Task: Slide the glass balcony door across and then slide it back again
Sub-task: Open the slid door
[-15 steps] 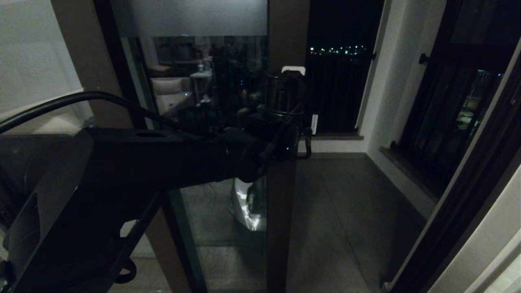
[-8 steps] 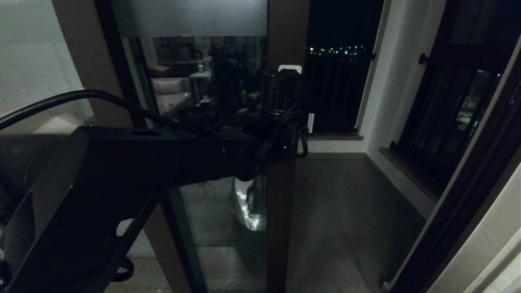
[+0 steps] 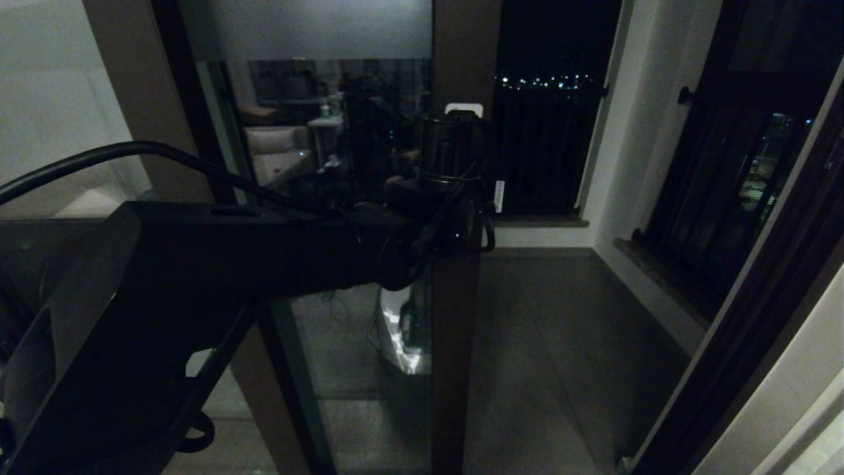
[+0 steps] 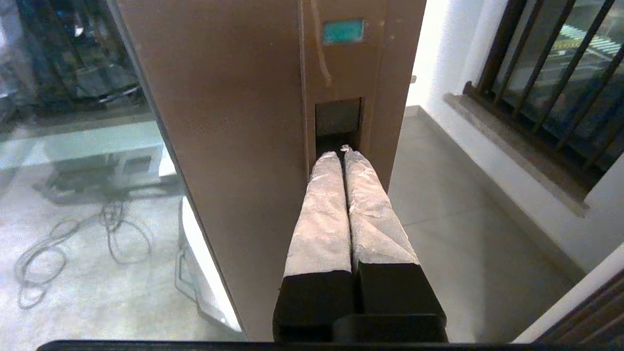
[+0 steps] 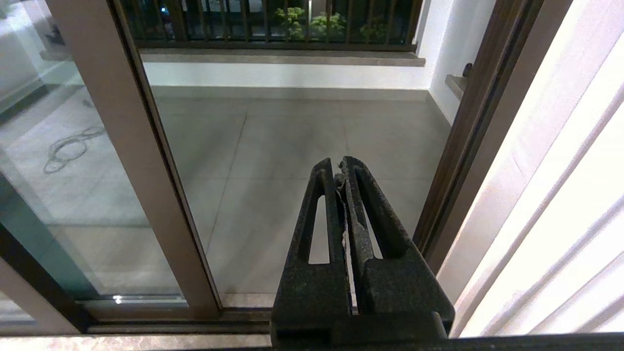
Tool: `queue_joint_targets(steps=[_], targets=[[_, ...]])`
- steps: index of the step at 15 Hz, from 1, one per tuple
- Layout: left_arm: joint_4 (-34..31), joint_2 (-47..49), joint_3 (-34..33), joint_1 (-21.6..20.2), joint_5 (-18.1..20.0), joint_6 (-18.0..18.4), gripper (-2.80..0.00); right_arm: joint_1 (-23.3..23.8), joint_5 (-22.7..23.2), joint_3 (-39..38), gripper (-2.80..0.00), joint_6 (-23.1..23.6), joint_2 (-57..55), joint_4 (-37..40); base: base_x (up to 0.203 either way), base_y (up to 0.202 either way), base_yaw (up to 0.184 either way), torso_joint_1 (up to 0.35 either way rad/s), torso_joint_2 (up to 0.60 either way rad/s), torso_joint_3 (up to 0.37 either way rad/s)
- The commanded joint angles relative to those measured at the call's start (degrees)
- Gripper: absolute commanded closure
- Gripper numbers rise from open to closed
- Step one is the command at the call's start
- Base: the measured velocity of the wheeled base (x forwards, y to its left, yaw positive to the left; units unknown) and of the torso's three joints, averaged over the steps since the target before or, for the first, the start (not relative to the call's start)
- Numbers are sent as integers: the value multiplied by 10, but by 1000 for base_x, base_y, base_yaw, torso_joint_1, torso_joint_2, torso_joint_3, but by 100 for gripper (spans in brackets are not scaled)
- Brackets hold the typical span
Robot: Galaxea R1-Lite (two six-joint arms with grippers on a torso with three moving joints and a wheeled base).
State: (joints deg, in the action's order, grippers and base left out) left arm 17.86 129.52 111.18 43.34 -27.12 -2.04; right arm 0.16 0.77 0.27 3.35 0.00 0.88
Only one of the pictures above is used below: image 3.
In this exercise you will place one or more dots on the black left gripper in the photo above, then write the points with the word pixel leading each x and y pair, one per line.
pixel 484 211

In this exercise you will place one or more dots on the sliding glass door brown frame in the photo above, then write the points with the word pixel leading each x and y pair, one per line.
pixel 455 363

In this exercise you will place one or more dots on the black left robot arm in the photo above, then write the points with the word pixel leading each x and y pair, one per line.
pixel 198 284

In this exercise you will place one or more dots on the long grey stone sill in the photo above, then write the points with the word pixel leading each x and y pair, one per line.
pixel 541 221

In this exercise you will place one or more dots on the long black balcony railing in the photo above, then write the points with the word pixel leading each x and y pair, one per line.
pixel 541 158

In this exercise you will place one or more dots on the dark brown door jamb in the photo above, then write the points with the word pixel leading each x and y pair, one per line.
pixel 745 343

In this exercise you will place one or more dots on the fixed glass door panel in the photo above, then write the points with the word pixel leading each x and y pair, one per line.
pixel 151 99

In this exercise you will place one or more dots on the light grey sofa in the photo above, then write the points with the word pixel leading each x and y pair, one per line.
pixel 99 191

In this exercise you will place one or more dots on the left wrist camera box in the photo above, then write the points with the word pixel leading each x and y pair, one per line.
pixel 463 110

